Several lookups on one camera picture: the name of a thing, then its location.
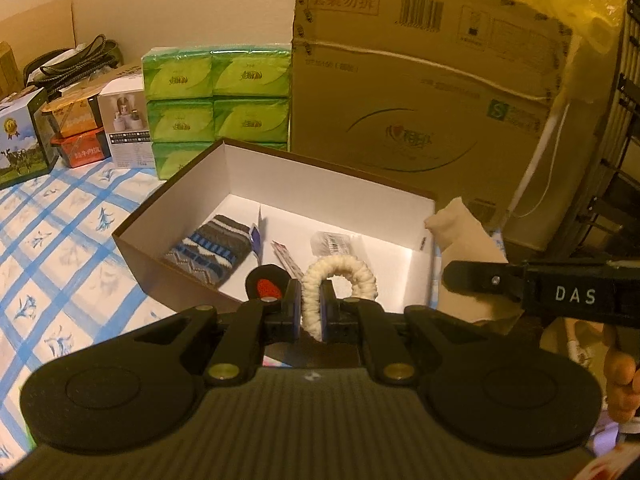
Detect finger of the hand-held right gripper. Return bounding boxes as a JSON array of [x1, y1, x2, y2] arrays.
[[442, 259, 529, 307]]

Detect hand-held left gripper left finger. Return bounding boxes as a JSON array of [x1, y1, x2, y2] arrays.
[[130, 280, 303, 387]]

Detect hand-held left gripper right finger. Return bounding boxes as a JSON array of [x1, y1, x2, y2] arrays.
[[320, 281, 482, 387]]

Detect white fluffy scrunchie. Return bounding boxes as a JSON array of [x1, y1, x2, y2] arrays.
[[301, 256, 376, 339]]

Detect beige cloth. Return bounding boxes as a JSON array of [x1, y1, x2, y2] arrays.
[[424, 197, 526, 336]]

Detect brown box white inside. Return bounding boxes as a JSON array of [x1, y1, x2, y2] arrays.
[[111, 138, 438, 313]]

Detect person's right hand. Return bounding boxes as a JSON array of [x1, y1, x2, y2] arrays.
[[602, 322, 640, 423]]

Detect red striped packet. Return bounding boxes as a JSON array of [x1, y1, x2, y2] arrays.
[[270, 240, 302, 279]]

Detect clear plastic packet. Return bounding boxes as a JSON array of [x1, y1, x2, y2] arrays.
[[310, 231, 363, 262]]

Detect knitted patterned sock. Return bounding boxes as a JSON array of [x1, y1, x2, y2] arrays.
[[162, 215, 252, 288]]

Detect white rod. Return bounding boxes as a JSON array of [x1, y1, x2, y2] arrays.
[[507, 35, 588, 218]]

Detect large cardboard box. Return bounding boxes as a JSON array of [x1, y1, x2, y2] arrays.
[[290, 0, 573, 252]]

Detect stack of green tissue packs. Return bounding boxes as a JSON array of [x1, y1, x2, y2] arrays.
[[141, 46, 292, 181]]

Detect white product box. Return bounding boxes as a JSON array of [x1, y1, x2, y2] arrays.
[[97, 77, 156, 170]]

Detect red-orange snack box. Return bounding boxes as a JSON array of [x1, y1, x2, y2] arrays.
[[50, 127, 108, 168]]

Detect orange snack box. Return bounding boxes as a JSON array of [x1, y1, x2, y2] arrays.
[[41, 85, 103, 138]]

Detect blue milk carton box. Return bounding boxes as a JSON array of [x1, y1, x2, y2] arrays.
[[0, 87, 60, 191]]

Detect small brown cardboard box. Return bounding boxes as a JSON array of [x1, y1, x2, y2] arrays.
[[0, 41, 25, 100]]

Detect flat cardboard sheet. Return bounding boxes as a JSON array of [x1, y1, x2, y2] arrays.
[[0, 0, 76, 61]]

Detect dark metal frame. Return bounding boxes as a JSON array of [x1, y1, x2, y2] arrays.
[[542, 0, 640, 267]]

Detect black strap bag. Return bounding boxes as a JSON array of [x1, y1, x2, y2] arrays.
[[22, 34, 123, 98]]

